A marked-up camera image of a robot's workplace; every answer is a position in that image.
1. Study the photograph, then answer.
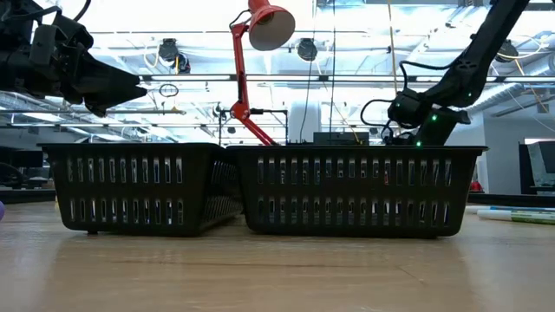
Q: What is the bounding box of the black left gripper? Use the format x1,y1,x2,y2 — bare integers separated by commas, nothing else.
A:
0,0,149,118

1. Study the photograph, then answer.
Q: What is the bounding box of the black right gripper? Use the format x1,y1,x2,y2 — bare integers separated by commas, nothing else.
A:
381,128,454,147

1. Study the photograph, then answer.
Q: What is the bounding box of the black slotted plastic basket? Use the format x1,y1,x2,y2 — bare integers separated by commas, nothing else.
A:
37,142,244,238
225,145,489,239

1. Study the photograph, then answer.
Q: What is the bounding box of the blue dry-erase marker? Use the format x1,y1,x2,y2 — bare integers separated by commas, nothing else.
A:
466,205,555,214

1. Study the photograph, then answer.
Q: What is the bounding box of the black box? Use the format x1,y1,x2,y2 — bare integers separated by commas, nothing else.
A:
312,131,370,146

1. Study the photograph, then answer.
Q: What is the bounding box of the black desk partition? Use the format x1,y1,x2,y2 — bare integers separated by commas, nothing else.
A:
518,138,555,196

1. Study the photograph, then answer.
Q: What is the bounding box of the dark desk furniture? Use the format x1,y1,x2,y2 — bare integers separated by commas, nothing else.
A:
0,145,47,192

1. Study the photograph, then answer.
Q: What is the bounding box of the long ceiling light bar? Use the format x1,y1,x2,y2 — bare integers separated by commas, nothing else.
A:
138,74,555,84

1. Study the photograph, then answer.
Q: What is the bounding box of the red desk lamp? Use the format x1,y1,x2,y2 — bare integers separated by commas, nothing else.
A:
228,0,297,147

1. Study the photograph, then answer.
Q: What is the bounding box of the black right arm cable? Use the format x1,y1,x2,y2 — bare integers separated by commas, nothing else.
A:
359,59,456,146

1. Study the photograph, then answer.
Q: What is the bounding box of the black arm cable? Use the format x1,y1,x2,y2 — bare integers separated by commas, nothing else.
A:
359,59,456,146
71,0,93,23

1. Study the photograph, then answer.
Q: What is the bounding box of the black ceiling cable reel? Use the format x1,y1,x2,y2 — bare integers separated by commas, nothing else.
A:
156,37,192,75
296,37,319,62
495,38,520,64

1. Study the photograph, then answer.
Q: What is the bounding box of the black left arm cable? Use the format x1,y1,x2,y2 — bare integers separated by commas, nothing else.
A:
71,0,93,23

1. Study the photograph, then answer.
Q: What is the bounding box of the silver ventilation duct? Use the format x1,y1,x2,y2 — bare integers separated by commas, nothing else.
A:
433,55,555,127

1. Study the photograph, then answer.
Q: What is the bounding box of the yellow hanging rope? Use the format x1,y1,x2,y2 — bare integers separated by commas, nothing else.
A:
387,0,400,94

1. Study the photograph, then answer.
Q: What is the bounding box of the black hanging cable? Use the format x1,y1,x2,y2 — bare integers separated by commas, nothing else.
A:
328,0,337,133
298,0,317,144

